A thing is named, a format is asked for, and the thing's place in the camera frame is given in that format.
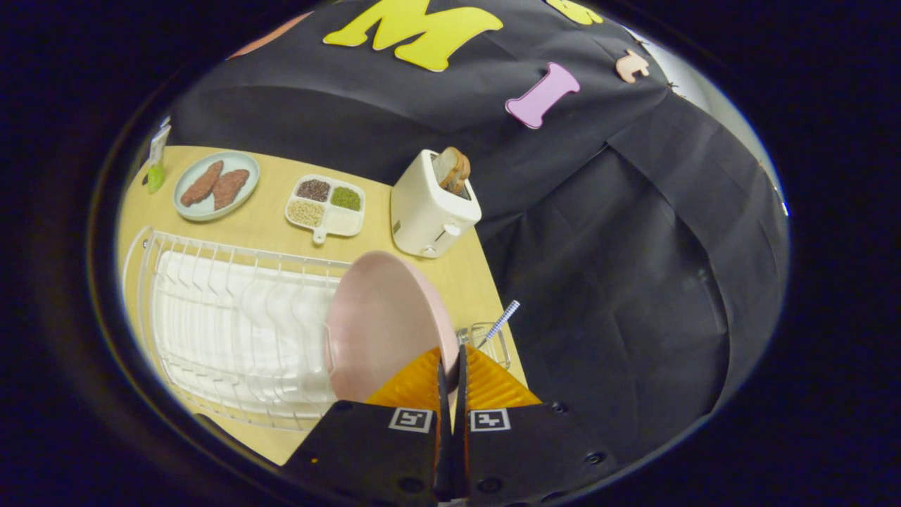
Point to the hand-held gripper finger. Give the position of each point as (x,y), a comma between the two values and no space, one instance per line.
(460,401)
(444,405)

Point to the clear basket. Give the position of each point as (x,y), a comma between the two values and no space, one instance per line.
(501,345)

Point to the pink plate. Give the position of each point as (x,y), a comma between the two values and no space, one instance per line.
(380,324)

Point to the light blue oval plate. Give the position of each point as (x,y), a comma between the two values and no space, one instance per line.
(211,213)

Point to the white toaster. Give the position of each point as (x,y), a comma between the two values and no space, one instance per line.
(422,211)

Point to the white divided grain tray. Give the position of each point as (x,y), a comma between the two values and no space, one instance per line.
(343,222)

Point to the brown bread slice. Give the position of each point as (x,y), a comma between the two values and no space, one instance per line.
(447,167)

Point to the brown sausage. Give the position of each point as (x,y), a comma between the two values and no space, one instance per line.
(231,188)
(202,183)

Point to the green and white bottle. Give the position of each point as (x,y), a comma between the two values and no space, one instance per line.
(156,176)

